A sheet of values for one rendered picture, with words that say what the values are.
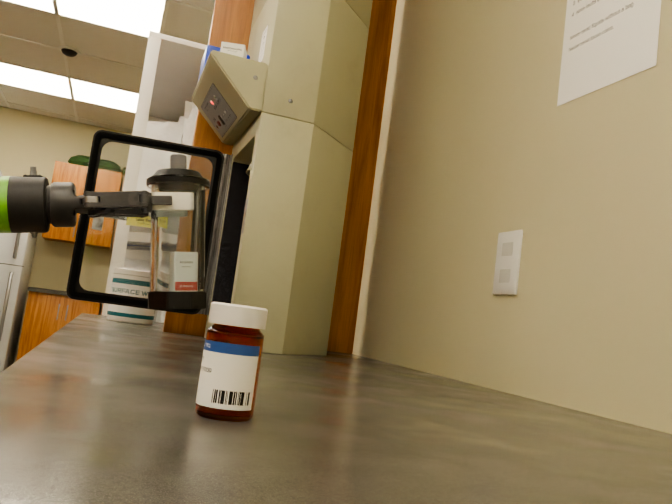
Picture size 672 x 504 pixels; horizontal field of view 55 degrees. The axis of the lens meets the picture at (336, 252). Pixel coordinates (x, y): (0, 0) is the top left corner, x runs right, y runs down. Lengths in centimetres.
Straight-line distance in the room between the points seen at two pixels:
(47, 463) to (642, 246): 80
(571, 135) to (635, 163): 16
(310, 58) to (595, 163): 62
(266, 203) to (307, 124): 19
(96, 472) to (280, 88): 111
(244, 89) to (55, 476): 110
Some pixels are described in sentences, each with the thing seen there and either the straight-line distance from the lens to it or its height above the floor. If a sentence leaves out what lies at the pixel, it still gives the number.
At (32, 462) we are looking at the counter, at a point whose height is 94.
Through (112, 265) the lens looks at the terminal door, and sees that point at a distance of 158.
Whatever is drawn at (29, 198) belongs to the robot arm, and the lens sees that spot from 113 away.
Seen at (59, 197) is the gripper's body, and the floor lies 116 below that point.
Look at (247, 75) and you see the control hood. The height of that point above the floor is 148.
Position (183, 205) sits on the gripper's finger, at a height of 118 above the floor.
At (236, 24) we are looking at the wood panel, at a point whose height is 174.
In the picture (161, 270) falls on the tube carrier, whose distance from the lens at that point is 112.
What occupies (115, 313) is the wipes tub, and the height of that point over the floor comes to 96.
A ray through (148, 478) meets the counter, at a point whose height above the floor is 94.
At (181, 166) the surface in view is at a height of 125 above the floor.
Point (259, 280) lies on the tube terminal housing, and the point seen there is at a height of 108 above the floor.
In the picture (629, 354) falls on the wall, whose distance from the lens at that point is 95.
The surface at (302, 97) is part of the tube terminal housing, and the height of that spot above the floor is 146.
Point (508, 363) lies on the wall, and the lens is 116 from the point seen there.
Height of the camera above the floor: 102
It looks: 6 degrees up
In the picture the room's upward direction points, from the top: 7 degrees clockwise
